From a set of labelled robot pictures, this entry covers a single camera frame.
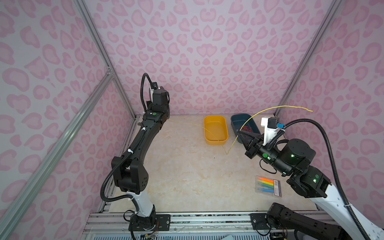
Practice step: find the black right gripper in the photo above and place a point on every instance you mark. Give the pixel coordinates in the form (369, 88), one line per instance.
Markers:
(252, 149)

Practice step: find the yellow plastic tray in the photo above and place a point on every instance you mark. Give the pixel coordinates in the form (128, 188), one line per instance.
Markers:
(215, 130)

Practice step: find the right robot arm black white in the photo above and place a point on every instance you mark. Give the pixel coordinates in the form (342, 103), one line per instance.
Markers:
(294, 161)

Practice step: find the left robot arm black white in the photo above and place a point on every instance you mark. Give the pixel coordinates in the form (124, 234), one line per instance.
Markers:
(130, 175)

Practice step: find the teal plastic tray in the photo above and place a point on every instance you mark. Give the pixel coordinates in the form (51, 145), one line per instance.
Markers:
(242, 122)

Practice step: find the pack of coloured markers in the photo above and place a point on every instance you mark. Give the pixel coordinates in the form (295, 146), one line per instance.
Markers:
(267, 186)

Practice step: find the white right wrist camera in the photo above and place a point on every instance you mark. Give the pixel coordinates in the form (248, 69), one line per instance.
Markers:
(271, 127)

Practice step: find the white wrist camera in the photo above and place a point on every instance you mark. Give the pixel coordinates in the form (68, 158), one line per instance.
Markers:
(153, 86)
(271, 127)

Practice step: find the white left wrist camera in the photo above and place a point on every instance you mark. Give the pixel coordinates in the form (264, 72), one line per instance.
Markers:
(153, 86)

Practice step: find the right aluminium corner post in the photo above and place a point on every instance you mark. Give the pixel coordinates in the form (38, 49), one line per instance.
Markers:
(330, 16)

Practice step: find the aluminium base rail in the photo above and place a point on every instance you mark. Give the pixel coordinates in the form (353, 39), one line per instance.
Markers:
(189, 226)

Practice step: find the aluminium corner frame post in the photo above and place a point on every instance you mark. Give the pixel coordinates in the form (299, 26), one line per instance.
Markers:
(90, 25)

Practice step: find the diagonal aluminium frame bar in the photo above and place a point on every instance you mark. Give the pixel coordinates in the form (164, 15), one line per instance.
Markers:
(21, 204)

